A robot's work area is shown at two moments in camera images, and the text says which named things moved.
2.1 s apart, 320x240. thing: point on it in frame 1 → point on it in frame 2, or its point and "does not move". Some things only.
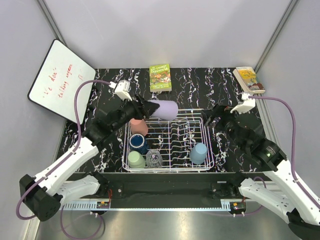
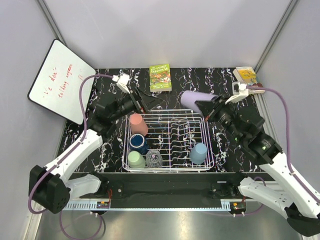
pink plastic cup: x=138 y=126 does not move
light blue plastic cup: x=198 y=153 does not move
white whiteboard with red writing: x=54 y=87 does not move
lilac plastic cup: x=168 y=110 → x=189 y=97
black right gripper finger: x=213 y=120 → x=207 y=107
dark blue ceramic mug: x=137 y=143 does not move
